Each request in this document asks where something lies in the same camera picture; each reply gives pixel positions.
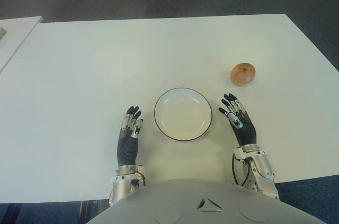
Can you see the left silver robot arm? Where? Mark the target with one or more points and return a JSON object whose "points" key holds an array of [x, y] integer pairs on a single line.
{"points": [[122, 184]]}

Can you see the white plate with black rim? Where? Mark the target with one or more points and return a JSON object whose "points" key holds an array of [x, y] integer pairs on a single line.
{"points": [[183, 114]]}

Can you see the grey robot torso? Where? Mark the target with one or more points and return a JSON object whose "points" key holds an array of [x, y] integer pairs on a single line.
{"points": [[201, 202]]}

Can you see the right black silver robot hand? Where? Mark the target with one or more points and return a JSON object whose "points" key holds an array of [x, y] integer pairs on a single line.
{"points": [[245, 131]]}

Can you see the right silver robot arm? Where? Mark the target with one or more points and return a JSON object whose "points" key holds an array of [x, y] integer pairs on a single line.
{"points": [[260, 167]]}

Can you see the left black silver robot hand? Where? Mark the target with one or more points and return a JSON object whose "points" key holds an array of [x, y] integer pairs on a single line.
{"points": [[127, 150]]}

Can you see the red yellow apple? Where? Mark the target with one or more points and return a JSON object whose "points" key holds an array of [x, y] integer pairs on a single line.
{"points": [[243, 73]]}

